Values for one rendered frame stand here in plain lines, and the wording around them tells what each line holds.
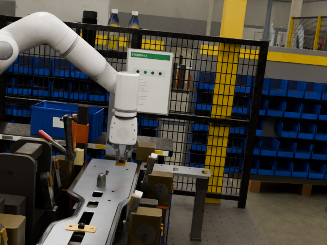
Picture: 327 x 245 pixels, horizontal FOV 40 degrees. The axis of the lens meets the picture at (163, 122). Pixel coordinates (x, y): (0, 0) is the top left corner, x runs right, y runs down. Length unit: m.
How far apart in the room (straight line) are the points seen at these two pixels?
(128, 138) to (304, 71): 2.47
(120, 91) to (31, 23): 0.38
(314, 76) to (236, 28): 1.80
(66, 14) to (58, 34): 6.70
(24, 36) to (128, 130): 0.48
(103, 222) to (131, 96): 0.49
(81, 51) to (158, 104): 0.75
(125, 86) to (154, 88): 0.60
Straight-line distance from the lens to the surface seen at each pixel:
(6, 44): 1.45
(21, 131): 2.19
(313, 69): 3.91
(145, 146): 1.93
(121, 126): 1.64
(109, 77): 1.69
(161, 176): 1.62
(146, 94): 2.19
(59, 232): 1.28
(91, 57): 1.55
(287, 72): 3.84
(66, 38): 1.53
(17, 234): 1.14
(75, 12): 8.20
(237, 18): 2.22
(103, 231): 1.29
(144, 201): 1.53
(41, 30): 1.52
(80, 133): 2.00
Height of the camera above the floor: 1.57
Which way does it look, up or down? 12 degrees down
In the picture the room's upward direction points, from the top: 6 degrees clockwise
